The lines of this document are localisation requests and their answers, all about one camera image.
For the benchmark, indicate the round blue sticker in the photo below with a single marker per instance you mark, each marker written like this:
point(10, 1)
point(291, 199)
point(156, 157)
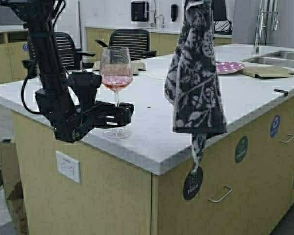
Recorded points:
point(275, 124)

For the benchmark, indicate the black computer monitor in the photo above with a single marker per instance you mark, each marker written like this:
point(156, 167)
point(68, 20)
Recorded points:
point(219, 10)

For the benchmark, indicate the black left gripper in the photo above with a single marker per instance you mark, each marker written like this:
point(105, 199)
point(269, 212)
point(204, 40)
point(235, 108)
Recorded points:
point(102, 115)

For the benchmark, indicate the island chrome faucet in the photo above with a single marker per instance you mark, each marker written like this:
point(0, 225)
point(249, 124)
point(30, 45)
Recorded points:
point(267, 22)

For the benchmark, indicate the metal drawer handle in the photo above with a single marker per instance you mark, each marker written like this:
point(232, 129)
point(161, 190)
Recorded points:
point(221, 194)

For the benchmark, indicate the round black trash sticker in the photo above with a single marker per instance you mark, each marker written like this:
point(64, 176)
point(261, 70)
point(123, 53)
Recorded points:
point(192, 184)

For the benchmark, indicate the tan cutting board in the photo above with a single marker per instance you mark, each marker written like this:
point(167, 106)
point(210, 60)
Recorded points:
point(269, 72)

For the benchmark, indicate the black mesh office chair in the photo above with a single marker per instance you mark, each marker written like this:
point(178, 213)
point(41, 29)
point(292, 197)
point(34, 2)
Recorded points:
point(136, 40)

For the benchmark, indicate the island stainless sink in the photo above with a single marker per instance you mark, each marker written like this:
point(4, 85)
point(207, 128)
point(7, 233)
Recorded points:
point(279, 58)

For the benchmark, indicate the wooden kitchen island cabinet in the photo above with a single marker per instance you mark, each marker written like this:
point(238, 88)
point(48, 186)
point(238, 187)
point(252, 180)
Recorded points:
point(118, 198)

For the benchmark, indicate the white round plate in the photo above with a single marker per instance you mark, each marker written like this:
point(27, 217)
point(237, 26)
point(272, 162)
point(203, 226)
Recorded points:
point(157, 73)

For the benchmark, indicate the black soap dispenser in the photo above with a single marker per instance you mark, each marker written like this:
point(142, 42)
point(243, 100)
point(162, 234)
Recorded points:
point(174, 12)

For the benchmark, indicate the black paper towel dispenser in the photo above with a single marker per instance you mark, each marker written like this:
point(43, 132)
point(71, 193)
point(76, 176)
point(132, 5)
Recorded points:
point(139, 11)

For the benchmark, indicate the grey floral patterned towel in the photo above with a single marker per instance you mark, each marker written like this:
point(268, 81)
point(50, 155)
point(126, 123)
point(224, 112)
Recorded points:
point(192, 85)

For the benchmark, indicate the round green sticker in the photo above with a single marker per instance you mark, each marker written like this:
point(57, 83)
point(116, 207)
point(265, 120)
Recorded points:
point(241, 149)

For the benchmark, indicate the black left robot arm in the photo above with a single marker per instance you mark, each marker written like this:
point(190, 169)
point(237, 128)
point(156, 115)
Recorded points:
point(66, 100)

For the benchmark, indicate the white island outlet plate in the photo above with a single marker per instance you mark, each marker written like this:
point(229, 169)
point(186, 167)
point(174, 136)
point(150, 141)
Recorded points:
point(68, 166)

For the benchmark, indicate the wine glass with pink liquid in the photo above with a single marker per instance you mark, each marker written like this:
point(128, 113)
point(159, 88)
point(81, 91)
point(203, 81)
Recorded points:
point(115, 69)

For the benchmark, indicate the pink polka dot plate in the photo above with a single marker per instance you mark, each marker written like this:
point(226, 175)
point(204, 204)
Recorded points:
point(224, 68)

